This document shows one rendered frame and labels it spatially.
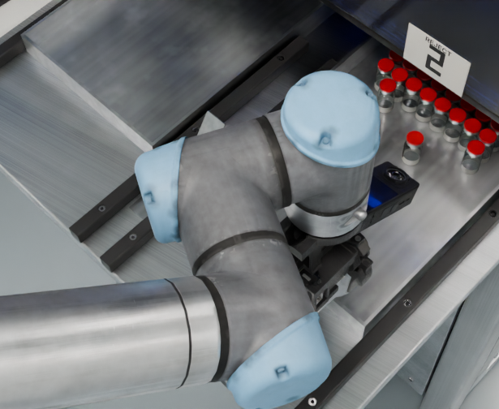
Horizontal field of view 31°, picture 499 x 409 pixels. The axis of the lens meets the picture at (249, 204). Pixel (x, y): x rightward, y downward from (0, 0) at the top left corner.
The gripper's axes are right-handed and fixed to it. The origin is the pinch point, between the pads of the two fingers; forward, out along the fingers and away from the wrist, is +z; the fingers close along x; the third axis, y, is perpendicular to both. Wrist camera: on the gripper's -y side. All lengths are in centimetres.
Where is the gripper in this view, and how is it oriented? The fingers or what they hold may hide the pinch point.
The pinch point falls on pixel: (331, 282)
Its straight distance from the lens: 98.9
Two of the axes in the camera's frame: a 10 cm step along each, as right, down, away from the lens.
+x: 7.1, 5.9, -3.7
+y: -7.0, 6.3, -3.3
